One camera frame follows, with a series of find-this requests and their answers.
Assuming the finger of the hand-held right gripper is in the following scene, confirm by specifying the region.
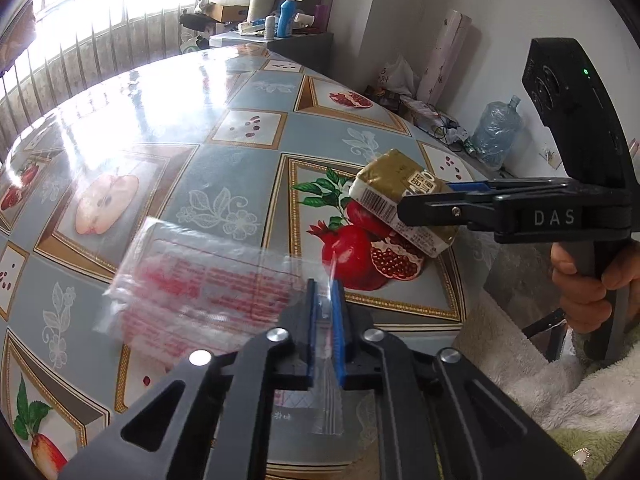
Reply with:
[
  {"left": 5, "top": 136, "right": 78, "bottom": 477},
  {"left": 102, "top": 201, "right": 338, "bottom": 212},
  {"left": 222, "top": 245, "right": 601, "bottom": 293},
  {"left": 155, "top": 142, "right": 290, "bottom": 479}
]
[
  {"left": 397, "top": 191, "right": 501, "bottom": 231},
  {"left": 442, "top": 176, "right": 573, "bottom": 196}
]

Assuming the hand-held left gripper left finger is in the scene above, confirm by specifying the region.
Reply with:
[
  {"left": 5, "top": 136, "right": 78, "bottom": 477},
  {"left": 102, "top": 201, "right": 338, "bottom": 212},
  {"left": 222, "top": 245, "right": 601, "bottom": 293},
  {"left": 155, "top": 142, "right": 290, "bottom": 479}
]
[{"left": 57, "top": 279, "right": 321, "bottom": 480}]

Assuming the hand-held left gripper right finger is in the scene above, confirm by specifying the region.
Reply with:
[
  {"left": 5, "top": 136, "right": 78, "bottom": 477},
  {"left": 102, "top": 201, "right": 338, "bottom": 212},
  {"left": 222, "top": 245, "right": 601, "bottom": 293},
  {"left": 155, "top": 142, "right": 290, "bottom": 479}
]
[{"left": 330, "top": 280, "right": 588, "bottom": 480}]

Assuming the gold and white carton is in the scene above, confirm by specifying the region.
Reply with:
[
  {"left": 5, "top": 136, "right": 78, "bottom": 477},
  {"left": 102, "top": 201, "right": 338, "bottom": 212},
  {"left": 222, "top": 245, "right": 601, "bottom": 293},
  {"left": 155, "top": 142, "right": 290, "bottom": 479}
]
[{"left": 348, "top": 149, "right": 461, "bottom": 260}]

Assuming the clear packet with red print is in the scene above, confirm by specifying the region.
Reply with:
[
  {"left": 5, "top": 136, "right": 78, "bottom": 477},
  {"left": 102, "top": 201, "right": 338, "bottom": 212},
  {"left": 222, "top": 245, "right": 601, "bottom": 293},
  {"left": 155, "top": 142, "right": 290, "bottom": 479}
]
[{"left": 95, "top": 217, "right": 346, "bottom": 436}]

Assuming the person's right hand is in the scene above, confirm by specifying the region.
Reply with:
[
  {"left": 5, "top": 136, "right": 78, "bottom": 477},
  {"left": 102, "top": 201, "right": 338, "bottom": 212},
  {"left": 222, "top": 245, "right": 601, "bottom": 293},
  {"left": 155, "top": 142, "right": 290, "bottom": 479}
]
[{"left": 550, "top": 241, "right": 640, "bottom": 335}]

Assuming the large clear water jug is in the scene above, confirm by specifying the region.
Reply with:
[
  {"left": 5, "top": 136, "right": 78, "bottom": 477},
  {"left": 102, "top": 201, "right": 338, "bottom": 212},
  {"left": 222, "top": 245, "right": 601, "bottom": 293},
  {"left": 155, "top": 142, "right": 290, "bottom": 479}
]
[{"left": 470, "top": 95, "right": 522, "bottom": 171}]

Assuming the pile of plastic packaging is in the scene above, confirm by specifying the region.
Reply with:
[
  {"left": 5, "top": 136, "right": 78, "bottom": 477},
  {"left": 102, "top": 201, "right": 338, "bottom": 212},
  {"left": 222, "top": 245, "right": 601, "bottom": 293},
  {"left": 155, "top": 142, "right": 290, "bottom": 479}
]
[{"left": 400, "top": 95, "right": 473, "bottom": 148}]

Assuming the dark box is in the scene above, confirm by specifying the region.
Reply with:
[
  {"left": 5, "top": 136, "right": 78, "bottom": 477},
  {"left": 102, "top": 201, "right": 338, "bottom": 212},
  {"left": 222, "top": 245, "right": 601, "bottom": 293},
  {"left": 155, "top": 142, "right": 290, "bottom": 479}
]
[{"left": 367, "top": 86, "right": 401, "bottom": 111}]

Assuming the white knotted plastic bag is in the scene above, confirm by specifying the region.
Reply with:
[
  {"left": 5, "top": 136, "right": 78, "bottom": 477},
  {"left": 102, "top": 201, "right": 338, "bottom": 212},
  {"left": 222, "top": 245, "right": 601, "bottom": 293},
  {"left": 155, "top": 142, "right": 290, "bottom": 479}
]
[{"left": 376, "top": 55, "right": 421, "bottom": 98}]

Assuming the white fluffy towel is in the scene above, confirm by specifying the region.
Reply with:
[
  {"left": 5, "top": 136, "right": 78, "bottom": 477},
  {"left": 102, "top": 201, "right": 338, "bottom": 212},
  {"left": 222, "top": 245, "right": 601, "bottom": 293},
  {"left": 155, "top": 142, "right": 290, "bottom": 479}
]
[{"left": 462, "top": 287, "right": 640, "bottom": 436}]

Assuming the fruit print tablecloth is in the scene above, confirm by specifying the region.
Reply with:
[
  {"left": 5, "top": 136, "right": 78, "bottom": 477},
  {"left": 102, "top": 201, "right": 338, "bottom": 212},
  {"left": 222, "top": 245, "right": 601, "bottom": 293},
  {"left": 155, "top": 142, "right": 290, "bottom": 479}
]
[{"left": 0, "top": 42, "right": 493, "bottom": 480}]

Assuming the grey cabinet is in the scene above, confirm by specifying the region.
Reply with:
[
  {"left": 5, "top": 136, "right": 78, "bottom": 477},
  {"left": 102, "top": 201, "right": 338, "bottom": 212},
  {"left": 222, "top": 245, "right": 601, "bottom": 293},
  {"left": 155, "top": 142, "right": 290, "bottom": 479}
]
[{"left": 210, "top": 30, "right": 335, "bottom": 78}]

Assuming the blue detergent bottle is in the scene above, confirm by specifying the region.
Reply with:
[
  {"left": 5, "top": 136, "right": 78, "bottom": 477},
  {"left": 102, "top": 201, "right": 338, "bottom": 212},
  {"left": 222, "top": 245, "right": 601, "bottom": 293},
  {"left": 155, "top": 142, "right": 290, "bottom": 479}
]
[{"left": 276, "top": 0, "right": 305, "bottom": 38}]

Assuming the green fluffy garment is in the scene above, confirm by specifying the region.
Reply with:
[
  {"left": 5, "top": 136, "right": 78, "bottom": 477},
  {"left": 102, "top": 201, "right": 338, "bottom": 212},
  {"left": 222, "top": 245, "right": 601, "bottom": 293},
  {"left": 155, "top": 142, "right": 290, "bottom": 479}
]
[{"left": 545, "top": 422, "right": 640, "bottom": 480}]

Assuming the cardboard box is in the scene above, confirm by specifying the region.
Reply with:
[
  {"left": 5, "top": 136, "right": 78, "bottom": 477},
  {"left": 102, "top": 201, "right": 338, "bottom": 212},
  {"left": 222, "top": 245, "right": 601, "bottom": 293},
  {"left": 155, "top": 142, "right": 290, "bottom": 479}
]
[{"left": 206, "top": 2, "right": 250, "bottom": 23}]

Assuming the black bag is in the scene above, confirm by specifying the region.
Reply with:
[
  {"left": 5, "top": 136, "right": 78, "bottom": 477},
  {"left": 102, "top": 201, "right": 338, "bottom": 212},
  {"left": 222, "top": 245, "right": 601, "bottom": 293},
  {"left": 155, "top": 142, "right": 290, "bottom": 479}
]
[{"left": 180, "top": 12, "right": 216, "bottom": 33}]

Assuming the window railing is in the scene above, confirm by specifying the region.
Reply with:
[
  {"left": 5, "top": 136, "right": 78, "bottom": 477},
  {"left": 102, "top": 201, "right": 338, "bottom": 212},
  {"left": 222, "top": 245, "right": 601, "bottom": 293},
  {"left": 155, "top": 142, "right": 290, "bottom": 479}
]
[{"left": 0, "top": 0, "right": 211, "bottom": 156}]

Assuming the black table frame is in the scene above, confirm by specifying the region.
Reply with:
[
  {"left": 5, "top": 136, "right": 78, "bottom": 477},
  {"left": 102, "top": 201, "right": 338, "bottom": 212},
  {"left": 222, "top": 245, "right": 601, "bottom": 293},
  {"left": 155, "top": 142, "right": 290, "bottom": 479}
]
[{"left": 522, "top": 307, "right": 568, "bottom": 361}]

